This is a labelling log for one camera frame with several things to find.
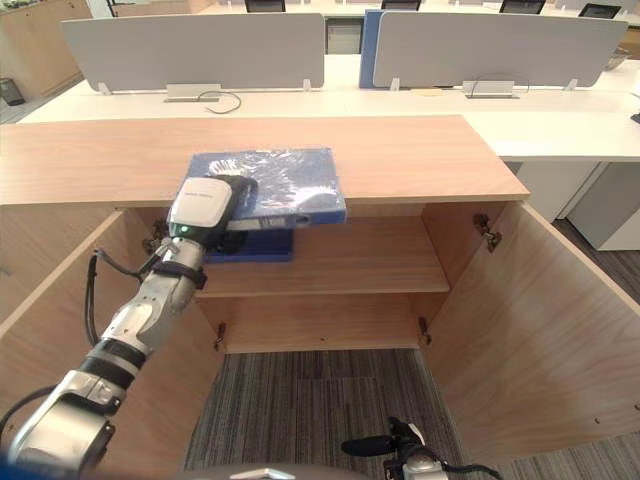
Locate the grey drawer pedestal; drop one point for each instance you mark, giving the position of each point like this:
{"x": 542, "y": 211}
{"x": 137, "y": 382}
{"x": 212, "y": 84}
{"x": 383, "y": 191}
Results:
{"x": 345, "y": 37}

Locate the black office chair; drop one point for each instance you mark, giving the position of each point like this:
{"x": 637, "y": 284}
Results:
{"x": 522, "y": 6}
{"x": 400, "y": 4}
{"x": 599, "y": 10}
{"x": 265, "y": 6}

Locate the tall wooden storage cabinet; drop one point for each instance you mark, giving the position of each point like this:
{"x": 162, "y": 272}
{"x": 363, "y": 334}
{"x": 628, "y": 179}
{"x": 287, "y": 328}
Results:
{"x": 40, "y": 45}

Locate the light wooden office cabinet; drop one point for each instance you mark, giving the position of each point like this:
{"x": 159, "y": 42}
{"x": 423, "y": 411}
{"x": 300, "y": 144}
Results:
{"x": 100, "y": 160}

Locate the wooden cabinet door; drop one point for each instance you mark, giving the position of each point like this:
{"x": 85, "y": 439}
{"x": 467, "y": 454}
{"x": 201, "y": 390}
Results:
{"x": 165, "y": 395}
{"x": 525, "y": 350}

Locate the white desk side cabinet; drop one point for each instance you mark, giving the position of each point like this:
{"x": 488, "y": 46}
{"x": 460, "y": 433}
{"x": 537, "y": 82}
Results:
{"x": 615, "y": 210}

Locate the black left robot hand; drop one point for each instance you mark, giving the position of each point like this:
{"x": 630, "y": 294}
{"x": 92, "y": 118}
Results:
{"x": 200, "y": 205}

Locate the blue desk partition screen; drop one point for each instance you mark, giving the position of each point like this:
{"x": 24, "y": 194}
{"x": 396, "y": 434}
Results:
{"x": 369, "y": 50}

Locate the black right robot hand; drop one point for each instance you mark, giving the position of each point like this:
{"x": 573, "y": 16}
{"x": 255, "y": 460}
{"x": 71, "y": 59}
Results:
{"x": 400, "y": 442}

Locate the wooden right cabinet door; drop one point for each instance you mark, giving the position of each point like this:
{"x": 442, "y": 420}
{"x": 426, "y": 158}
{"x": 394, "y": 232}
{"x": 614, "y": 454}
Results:
{"x": 525, "y": 350}

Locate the metal cabinet door hinge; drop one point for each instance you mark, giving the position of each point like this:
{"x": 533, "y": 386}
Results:
{"x": 487, "y": 232}
{"x": 156, "y": 239}
{"x": 220, "y": 336}
{"x": 424, "y": 331}

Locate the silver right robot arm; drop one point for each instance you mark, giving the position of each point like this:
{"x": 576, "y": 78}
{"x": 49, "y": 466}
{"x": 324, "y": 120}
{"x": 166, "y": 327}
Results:
{"x": 420, "y": 471}

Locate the wooden left cabinet door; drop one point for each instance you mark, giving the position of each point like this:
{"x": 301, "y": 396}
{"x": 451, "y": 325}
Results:
{"x": 165, "y": 395}

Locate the grey robot torso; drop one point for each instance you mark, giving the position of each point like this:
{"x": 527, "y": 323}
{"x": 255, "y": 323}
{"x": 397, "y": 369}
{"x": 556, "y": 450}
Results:
{"x": 260, "y": 474}

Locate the blue folder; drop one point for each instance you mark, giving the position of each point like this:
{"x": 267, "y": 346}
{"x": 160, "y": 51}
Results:
{"x": 300, "y": 175}

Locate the grey desk partition screen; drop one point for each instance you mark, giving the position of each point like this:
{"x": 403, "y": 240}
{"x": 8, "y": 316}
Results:
{"x": 200, "y": 50}
{"x": 500, "y": 47}

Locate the white office desk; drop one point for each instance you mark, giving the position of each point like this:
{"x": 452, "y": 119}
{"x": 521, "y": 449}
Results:
{"x": 550, "y": 130}

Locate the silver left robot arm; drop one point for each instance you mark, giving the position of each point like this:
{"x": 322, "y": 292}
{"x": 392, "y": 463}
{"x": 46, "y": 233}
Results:
{"x": 150, "y": 305}

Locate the wooden cabinet shelf board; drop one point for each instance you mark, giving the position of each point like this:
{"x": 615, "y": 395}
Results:
{"x": 340, "y": 265}

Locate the black waste bin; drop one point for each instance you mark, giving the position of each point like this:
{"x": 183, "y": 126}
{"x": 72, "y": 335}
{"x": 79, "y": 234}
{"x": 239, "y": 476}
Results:
{"x": 11, "y": 92}

